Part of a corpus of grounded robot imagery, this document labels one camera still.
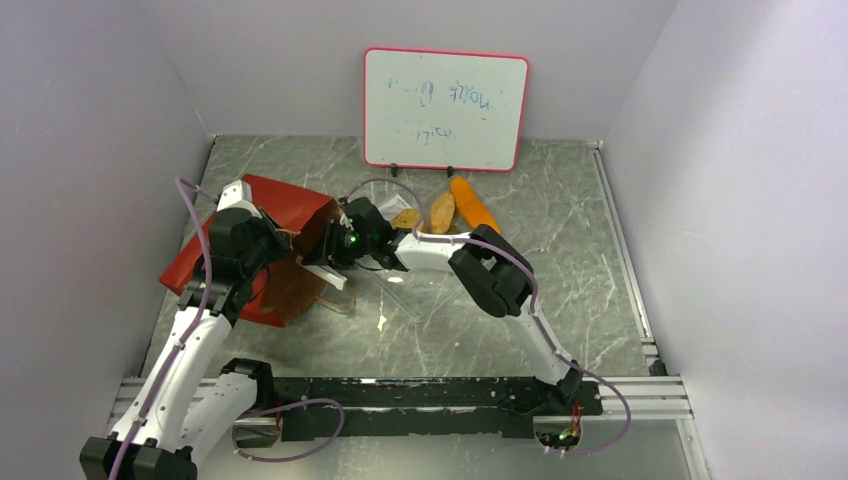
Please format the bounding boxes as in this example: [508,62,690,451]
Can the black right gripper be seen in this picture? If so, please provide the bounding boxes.
[303,219,375,271]

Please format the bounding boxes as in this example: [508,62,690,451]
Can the yellow fake bread roll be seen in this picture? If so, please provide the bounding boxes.
[390,208,425,231]

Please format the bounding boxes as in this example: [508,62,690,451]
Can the metal tongs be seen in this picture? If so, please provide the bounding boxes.
[301,264,347,291]

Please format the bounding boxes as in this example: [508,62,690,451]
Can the red brown paper bag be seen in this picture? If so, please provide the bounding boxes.
[160,174,340,330]

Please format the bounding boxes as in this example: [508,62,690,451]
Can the orange fake bread loaf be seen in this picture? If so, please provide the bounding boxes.
[450,176,502,233]

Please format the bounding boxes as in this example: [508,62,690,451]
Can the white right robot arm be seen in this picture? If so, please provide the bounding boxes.
[303,198,583,414]

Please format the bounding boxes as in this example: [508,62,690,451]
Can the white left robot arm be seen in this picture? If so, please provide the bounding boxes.
[79,200,291,479]

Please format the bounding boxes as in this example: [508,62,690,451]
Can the clear plastic packet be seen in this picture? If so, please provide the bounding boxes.
[377,191,411,220]

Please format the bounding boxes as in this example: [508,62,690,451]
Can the clear plastic tray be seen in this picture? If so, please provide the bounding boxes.
[366,187,521,322]

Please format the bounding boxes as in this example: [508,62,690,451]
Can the pink framed whiteboard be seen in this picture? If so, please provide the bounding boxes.
[362,47,530,172]

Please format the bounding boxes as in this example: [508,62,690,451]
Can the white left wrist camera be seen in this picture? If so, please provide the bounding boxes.
[215,180,261,218]

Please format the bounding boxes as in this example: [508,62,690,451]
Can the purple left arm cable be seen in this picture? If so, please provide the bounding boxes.
[105,176,346,480]

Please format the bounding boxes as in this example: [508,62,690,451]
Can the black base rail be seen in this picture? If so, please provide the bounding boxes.
[274,376,603,441]

